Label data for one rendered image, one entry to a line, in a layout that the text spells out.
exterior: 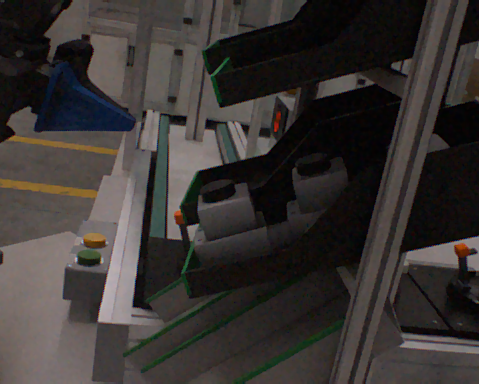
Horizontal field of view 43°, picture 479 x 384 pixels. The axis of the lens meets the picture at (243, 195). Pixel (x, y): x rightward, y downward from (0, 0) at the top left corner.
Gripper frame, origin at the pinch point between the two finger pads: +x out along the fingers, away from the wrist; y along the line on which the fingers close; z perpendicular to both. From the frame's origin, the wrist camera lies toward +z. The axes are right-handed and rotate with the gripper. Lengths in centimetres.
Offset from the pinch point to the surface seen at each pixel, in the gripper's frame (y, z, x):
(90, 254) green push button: 39, -36, -1
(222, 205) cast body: -3.7, -2.1, 13.1
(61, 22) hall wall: 800, -155, -247
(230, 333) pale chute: 5.0, -18.4, 20.2
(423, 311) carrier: 41, -22, 54
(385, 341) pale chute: -7.5, -5.8, 29.6
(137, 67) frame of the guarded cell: 119, -21, -17
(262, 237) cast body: -3.5, -3.3, 17.3
